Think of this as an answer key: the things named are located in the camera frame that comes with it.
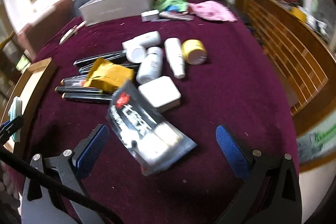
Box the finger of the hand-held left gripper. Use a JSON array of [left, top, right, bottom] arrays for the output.
[[0, 116, 25, 145]]

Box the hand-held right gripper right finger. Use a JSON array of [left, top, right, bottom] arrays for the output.
[[215, 125, 302, 224]]

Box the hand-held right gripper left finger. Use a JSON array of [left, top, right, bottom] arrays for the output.
[[21, 124, 124, 224]]

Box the cardboard box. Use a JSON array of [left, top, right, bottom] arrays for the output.
[[0, 57, 58, 151]]

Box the black pen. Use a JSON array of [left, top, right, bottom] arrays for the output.
[[62, 93, 114, 104], [54, 86, 105, 95]]

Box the black and white packet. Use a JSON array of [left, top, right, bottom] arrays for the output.
[[105, 80, 198, 177]]

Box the yellow foil packet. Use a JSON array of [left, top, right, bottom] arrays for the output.
[[83, 57, 135, 94]]

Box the glossy black tube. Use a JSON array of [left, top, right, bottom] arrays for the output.
[[78, 63, 139, 75], [73, 50, 126, 67]]

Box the white square box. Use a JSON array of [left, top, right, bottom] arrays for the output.
[[138, 76, 181, 113]]

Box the white bottle with text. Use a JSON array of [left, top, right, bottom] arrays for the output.
[[136, 46, 164, 84]]

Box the yellow jar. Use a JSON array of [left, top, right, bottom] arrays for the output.
[[182, 39, 208, 65]]

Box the white bottle narrow neck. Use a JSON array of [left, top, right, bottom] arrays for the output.
[[164, 38, 186, 79]]

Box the white bottle wide cap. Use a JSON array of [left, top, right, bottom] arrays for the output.
[[122, 31, 161, 63]]

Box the person's left hand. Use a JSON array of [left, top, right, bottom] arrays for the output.
[[0, 161, 20, 199]]

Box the teal packet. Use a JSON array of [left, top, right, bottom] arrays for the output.
[[8, 96, 25, 143]]

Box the wooden glass cabinet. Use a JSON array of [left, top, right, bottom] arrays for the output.
[[0, 0, 29, 109]]

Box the maroon velvet tablecloth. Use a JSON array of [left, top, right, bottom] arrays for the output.
[[16, 0, 300, 224]]

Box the brown upholstered chair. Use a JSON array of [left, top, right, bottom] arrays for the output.
[[17, 0, 75, 62]]

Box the white key fob pink charm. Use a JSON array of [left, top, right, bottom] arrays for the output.
[[59, 21, 87, 45]]

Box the wooden slatted sideboard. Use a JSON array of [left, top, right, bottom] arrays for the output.
[[235, 0, 336, 172]]

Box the pink cloth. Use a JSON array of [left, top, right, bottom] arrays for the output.
[[189, 1, 238, 22]]

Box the long grey box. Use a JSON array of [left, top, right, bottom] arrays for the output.
[[78, 0, 155, 27]]

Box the small white box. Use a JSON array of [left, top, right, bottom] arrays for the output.
[[141, 9, 160, 22]]

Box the flat printed packet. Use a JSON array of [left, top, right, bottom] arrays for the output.
[[151, 12, 195, 23]]

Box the yellow box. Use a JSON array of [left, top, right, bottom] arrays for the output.
[[293, 7, 307, 23]]

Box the green cloth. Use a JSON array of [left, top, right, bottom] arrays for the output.
[[154, 0, 188, 12]]

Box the black cable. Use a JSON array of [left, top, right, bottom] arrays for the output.
[[0, 147, 124, 224]]

